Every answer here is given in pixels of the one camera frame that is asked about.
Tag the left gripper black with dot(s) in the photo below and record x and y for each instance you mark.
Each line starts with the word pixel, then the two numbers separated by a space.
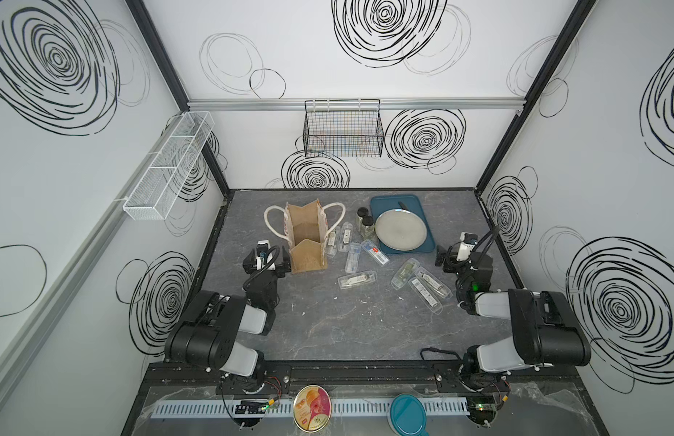
pixel 266 262

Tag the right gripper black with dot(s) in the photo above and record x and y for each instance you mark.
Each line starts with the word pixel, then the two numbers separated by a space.
pixel 454 259

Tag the canvas tote bag cat print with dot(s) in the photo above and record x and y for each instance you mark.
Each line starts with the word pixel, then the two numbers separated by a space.
pixel 306 230

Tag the clear compass case green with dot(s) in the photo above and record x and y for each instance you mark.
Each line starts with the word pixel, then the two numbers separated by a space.
pixel 404 273

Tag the clear compass set case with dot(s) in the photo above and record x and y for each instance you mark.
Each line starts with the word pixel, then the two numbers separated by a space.
pixel 353 257

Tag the clear compass case red label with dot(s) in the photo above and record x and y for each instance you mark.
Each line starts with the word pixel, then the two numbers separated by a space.
pixel 372 249

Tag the clear compass case horizontal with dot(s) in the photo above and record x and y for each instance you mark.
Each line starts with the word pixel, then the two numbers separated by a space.
pixel 351 281

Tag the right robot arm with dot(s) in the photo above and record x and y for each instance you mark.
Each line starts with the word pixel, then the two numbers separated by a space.
pixel 545 332

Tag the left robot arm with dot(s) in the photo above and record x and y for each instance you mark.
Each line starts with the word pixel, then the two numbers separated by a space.
pixel 205 335

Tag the grey round plate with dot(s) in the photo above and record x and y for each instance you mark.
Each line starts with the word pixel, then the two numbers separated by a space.
pixel 401 230

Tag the glass jar black lid front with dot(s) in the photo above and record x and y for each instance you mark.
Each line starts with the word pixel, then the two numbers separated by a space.
pixel 368 227

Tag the glass jar black lid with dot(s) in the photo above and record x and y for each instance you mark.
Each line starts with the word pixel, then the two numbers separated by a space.
pixel 362 212
pixel 368 227

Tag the teal plastic tray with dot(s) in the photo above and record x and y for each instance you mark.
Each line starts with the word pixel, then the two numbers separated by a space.
pixel 409 202

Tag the glass jar black lid back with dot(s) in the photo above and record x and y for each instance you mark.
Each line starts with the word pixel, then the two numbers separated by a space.
pixel 362 212

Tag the round pink yellow lid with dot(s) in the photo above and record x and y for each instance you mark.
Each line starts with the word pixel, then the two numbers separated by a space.
pixel 312 409

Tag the teal round lid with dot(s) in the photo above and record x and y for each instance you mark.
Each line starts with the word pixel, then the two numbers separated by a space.
pixel 407 416

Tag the white wire shelf basket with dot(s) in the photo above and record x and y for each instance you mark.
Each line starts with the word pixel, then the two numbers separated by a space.
pixel 183 140

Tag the black wire basket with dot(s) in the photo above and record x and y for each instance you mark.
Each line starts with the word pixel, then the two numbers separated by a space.
pixel 343 128

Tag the white slotted cable duct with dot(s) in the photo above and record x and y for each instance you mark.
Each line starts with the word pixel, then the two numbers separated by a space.
pixel 349 407

